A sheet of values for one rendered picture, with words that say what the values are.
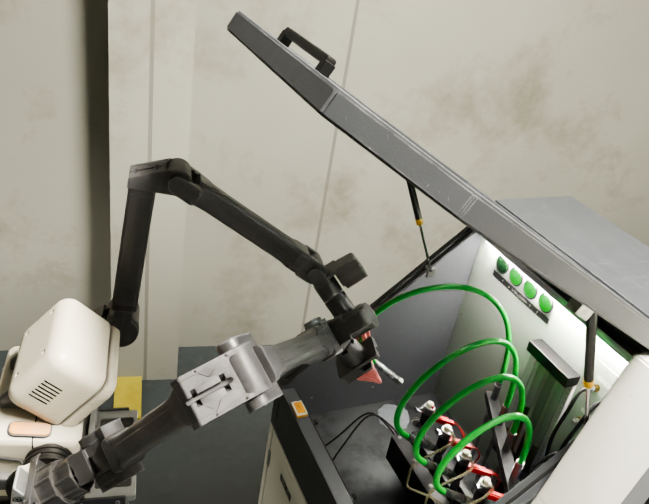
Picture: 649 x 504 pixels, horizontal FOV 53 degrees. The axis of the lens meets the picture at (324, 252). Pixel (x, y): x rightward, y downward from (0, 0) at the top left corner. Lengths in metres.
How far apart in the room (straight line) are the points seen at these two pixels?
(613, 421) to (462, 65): 2.09
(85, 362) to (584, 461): 0.94
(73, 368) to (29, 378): 0.08
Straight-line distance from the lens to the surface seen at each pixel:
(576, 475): 1.36
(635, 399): 1.28
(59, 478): 1.26
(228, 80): 2.83
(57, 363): 1.26
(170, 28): 2.52
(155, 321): 3.07
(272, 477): 2.05
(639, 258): 1.79
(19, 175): 3.03
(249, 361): 0.95
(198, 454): 2.95
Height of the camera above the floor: 2.18
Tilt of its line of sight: 29 degrees down
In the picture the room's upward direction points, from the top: 10 degrees clockwise
